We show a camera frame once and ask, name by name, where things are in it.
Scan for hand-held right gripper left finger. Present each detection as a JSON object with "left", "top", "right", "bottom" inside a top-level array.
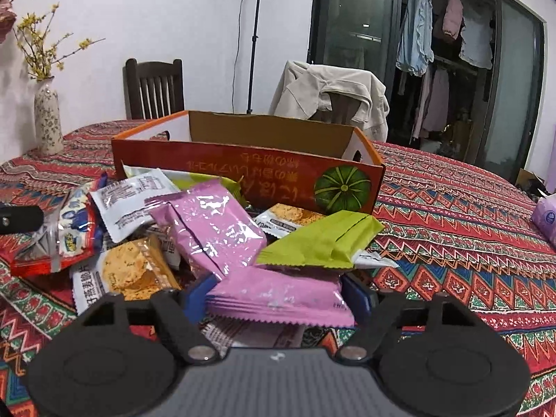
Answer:
[{"left": 82, "top": 275, "right": 219, "bottom": 366}]

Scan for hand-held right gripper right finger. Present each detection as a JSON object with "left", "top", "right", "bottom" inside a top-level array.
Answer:
[{"left": 339, "top": 273, "right": 475, "bottom": 365}]

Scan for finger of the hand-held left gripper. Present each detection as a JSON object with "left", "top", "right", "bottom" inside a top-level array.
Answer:
[{"left": 0, "top": 205, "right": 44, "bottom": 233}]

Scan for small white snack packet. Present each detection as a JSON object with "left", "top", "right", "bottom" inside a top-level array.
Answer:
[{"left": 353, "top": 250, "right": 399, "bottom": 270}]

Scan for red and blue snack packet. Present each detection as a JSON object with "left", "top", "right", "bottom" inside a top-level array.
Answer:
[{"left": 0, "top": 173, "right": 109, "bottom": 277}]

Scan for green snack packet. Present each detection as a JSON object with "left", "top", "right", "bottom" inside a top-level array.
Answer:
[{"left": 255, "top": 210, "right": 386, "bottom": 270}]

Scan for purple snack packet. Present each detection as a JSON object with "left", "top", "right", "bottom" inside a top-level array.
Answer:
[
  {"left": 149, "top": 179, "right": 269, "bottom": 279},
  {"left": 205, "top": 266, "right": 356, "bottom": 328}
]

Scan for white biscuit packet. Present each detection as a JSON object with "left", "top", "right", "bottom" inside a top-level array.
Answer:
[
  {"left": 71, "top": 235, "right": 182, "bottom": 316},
  {"left": 253, "top": 203, "right": 327, "bottom": 239}
]

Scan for yellow-green and white snack packet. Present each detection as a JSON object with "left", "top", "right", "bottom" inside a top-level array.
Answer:
[{"left": 122, "top": 163, "right": 246, "bottom": 207}]

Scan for orange cardboard box pumpkin print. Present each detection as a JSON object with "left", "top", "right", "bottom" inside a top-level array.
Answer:
[{"left": 111, "top": 110, "right": 386, "bottom": 217}]

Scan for floral ceramic vase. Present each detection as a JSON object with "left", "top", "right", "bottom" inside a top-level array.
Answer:
[{"left": 34, "top": 77, "right": 65, "bottom": 156}]

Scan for yellow flower branches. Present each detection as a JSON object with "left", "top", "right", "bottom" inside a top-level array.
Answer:
[{"left": 12, "top": 3, "right": 106, "bottom": 82}]

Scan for brown wooden chair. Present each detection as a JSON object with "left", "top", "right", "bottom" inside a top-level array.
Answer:
[{"left": 310, "top": 92, "right": 361, "bottom": 124}]

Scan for dark wooden chair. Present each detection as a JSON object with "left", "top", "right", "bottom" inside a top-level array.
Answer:
[{"left": 124, "top": 58, "right": 185, "bottom": 121}]

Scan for dried pink flowers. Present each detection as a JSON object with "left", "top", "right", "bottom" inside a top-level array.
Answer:
[{"left": 0, "top": 0, "right": 66, "bottom": 44}]

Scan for purple tissue pack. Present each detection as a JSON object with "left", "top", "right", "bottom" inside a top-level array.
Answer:
[{"left": 531, "top": 195, "right": 556, "bottom": 248}]

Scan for open brown cardboard box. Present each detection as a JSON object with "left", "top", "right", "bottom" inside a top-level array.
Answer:
[{"left": 515, "top": 167, "right": 549, "bottom": 196}]

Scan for pale pink hanging clothes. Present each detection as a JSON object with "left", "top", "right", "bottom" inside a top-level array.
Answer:
[{"left": 412, "top": 63, "right": 450, "bottom": 140}]

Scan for beige jacket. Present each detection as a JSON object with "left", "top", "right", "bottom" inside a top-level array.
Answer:
[{"left": 269, "top": 61, "right": 390, "bottom": 140}]

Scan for black studio light stand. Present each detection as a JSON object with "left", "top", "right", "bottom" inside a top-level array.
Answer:
[{"left": 245, "top": 0, "right": 268, "bottom": 115}]

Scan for light blue hanging shirt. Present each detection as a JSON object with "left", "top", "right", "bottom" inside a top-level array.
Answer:
[{"left": 395, "top": 0, "right": 435, "bottom": 76}]

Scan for white hanging garment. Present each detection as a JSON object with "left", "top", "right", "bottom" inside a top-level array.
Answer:
[{"left": 459, "top": 9, "right": 495, "bottom": 69}]

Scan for wardrobe with hanging clothes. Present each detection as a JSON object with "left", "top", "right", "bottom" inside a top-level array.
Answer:
[{"left": 306, "top": 0, "right": 547, "bottom": 183}]

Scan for pink hanging garment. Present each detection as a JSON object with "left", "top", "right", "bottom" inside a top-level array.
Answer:
[{"left": 442, "top": 0, "right": 465, "bottom": 44}]

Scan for black cable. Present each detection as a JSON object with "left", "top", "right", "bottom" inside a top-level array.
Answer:
[{"left": 232, "top": 0, "right": 248, "bottom": 114}]

